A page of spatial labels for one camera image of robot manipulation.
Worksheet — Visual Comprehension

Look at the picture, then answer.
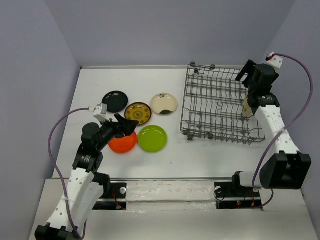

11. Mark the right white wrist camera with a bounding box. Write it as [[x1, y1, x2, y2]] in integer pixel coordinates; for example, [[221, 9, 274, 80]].
[[265, 52, 283, 69]]

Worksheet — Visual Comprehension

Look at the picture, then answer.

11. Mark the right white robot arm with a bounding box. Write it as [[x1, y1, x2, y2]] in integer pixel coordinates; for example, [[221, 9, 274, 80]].
[[230, 53, 312, 196]]

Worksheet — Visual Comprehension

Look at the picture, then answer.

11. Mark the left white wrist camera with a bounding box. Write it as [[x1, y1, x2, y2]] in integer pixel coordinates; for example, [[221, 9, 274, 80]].
[[88, 103, 109, 124]]

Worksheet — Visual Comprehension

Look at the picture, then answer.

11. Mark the cream floral plate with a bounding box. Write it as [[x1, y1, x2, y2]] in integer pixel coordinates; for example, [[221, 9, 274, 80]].
[[242, 94, 252, 118]]

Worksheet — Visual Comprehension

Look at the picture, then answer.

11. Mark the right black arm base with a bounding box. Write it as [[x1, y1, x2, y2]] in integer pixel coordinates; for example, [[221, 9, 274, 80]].
[[213, 172, 263, 210]]

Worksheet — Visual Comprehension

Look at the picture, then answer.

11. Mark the green plate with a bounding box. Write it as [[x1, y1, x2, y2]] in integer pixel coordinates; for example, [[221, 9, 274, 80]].
[[137, 125, 168, 153]]

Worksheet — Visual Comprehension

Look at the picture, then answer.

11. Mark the orange plate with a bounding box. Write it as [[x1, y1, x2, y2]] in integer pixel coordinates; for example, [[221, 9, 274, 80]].
[[108, 131, 138, 154]]

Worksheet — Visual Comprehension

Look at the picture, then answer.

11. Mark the cream plate with dark spot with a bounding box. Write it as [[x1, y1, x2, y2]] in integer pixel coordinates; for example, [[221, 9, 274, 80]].
[[150, 92, 178, 116]]

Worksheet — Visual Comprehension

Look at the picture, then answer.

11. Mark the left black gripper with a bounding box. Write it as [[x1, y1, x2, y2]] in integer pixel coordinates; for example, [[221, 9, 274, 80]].
[[96, 113, 139, 151]]

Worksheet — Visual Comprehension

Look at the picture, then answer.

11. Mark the black plate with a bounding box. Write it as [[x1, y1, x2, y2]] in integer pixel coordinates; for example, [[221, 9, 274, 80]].
[[101, 90, 129, 113]]

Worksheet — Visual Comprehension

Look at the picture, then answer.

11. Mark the white foam strip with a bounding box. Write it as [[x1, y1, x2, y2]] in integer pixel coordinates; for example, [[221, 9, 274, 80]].
[[125, 180, 216, 202]]

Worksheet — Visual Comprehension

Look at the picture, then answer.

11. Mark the brown yellow patterned plate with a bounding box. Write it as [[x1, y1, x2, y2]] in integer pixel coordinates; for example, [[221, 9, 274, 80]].
[[124, 102, 152, 126]]

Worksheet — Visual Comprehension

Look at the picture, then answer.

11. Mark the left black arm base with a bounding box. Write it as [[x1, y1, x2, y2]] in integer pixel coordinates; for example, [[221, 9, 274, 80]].
[[93, 182, 127, 211]]

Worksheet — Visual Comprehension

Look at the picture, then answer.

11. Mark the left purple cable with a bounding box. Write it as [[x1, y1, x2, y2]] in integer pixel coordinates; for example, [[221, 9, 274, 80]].
[[48, 106, 87, 240]]

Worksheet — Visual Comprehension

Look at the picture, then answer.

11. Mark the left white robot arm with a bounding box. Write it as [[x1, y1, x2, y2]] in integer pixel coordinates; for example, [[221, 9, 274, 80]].
[[34, 113, 139, 240]]

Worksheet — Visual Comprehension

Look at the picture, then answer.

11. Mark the grey wire dish rack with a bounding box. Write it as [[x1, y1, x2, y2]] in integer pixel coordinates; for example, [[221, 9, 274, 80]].
[[179, 61, 266, 145]]

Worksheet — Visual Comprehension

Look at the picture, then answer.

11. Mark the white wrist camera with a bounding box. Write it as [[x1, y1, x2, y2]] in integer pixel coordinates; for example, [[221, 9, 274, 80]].
[[88, 103, 109, 124], [265, 52, 283, 69]]

